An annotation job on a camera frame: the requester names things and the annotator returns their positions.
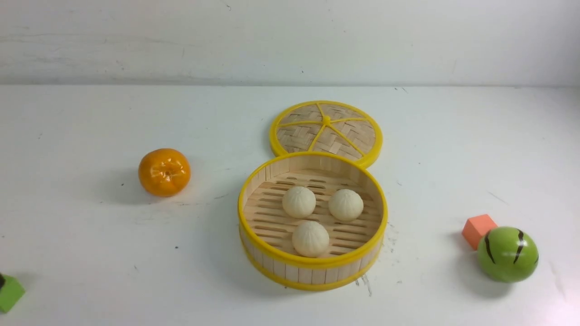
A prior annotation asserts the orange toy tangerine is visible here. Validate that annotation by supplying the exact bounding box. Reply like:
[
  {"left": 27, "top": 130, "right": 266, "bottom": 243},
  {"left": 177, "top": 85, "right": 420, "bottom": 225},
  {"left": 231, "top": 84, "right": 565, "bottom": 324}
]
[{"left": 137, "top": 148, "right": 191, "bottom": 197}]

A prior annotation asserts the cream toy bun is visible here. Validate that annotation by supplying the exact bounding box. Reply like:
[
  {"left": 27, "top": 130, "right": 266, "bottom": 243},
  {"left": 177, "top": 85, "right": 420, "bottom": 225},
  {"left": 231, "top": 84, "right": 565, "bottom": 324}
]
[
  {"left": 282, "top": 186, "right": 316, "bottom": 219},
  {"left": 328, "top": 188, "right": 364, "bottom": 221},
  {"left": 292, "top": 221, "right": 330, "bottom": 258}
]

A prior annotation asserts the green toy watermelon ball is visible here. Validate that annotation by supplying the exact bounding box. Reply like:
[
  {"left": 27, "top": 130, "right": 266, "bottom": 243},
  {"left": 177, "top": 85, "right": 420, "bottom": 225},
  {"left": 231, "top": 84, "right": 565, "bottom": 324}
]
[{"left": 477, "top": 226, "right": 539, "bottom": 283}]

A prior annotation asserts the orange wooden block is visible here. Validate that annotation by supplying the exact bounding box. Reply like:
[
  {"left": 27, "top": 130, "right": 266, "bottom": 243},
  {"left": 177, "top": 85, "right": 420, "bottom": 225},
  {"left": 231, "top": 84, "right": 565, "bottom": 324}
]
[{"left": 461, "top": 214, "right": 498, "bottom": 250}]

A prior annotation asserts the yellow woven steamer lid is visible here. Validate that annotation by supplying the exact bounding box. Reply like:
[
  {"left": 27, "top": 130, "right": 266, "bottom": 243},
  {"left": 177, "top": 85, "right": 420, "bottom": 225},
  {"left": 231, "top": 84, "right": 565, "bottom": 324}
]
[{"left": 268, "top": 101, "right": 383, "bottom": 168}]

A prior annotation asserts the yellow bamboo steamer tray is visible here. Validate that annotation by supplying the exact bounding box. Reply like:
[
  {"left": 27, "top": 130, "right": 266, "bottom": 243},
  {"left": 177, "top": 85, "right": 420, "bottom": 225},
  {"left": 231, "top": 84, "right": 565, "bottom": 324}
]
[{"left": 237, "top": 152, "right": 388, "bottom": 291}]

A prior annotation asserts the green wooden cube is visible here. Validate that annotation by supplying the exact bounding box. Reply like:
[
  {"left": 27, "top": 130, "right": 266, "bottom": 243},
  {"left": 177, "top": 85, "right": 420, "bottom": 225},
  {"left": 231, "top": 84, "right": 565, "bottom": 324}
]
[{"left": 0, "top": 274, "right": 25, "bottom": 314}]

